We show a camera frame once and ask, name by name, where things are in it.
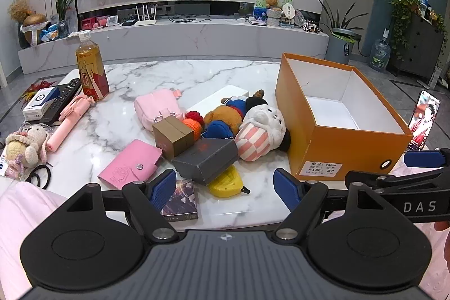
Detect potted plant grey pot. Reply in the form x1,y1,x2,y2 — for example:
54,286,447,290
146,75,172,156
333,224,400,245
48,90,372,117
318,0,366,66

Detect pink red gift items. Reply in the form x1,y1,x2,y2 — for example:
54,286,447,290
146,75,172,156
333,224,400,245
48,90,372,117
81,15,109,31

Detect orange crochet ball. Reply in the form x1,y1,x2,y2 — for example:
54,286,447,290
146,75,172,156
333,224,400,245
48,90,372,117
183,111,204,139

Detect person's right hand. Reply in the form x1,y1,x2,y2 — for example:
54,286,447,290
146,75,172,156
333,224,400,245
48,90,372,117
433,220,450,270

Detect red artificial flower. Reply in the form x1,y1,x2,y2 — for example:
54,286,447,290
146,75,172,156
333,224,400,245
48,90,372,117
19,78,57,104

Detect white marble television console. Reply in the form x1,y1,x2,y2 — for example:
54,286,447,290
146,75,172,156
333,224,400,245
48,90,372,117
17,17,331,76

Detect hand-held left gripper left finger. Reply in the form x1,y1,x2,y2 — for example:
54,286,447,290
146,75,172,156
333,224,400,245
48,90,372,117
65,169,178,243

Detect dried flower bouquet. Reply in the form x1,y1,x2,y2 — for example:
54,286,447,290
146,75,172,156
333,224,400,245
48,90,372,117
8,0,34,23

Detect water jug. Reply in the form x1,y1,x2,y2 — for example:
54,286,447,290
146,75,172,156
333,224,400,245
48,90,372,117
368,39,392,71

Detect brown box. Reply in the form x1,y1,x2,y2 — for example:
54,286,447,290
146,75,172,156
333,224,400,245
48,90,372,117
152,115,195,160

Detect brown bear plush toy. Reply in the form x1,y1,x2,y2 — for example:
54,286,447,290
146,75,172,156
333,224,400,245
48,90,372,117
202,89,266,139

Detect green picture board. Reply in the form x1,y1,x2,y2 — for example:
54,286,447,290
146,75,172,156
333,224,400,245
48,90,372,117
254,0,294,21

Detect smartphone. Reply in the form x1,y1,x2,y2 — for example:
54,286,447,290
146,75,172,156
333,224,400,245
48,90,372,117
408,89,441,150

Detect blue snack packets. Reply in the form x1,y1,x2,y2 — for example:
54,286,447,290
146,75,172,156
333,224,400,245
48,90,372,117
39,22,67,42

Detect yellow tape measure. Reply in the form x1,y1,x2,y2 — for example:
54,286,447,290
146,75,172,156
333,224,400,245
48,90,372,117
207,166,251,199

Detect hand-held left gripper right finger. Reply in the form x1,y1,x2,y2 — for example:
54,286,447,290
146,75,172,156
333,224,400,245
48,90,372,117
273,167,387,242

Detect orange cardboard box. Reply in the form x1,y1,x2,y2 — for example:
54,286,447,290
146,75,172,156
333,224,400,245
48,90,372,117
275,53,413,181

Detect black hair tie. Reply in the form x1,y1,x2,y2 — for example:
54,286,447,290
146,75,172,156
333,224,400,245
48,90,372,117
27,164,53,190

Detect pink fabric pouch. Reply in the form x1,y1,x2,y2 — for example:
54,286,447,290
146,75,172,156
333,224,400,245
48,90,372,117
134,89,185,132

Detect pink selfie stick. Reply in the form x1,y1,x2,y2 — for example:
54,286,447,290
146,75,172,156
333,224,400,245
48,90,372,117
46,96,96,153

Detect grey box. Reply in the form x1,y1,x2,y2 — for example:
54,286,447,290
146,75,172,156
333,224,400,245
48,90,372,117
171,137,240,186

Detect black remote control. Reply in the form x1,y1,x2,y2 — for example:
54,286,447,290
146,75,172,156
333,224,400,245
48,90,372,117
41,78,82,121

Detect white pig plush toy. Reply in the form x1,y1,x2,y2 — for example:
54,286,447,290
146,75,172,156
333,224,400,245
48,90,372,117
234,96,292,163

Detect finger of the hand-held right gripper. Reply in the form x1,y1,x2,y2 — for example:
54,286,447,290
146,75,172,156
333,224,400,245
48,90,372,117
404,150,450,168
345,166,450,195

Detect white rectangular box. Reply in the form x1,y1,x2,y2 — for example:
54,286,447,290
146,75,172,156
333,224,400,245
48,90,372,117
186,84,251,114

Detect green vine plant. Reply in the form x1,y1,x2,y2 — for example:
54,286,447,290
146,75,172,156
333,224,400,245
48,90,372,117
385,0,422,58

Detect green plant glass vase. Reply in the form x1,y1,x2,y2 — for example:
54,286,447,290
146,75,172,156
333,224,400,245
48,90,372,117
55,0,87,33

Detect tea bottle red label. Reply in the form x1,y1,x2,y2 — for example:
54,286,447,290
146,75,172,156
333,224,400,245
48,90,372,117
75,32,110,101

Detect white and blue box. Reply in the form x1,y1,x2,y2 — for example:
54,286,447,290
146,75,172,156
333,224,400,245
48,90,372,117
22,87,60,121

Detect crochet doll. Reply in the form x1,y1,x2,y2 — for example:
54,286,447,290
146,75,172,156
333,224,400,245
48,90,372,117
4,123,50,177

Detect dark printed box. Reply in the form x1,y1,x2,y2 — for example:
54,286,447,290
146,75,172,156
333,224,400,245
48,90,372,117
161,179,199,222

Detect golden vase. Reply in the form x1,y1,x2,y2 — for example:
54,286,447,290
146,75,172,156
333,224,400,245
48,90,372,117
22,13,48,44

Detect white router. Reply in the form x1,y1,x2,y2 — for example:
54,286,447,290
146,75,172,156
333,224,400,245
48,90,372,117
134,5,158,26

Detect pink card wallet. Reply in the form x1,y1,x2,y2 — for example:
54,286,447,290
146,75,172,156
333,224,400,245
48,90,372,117
97,139,163,190

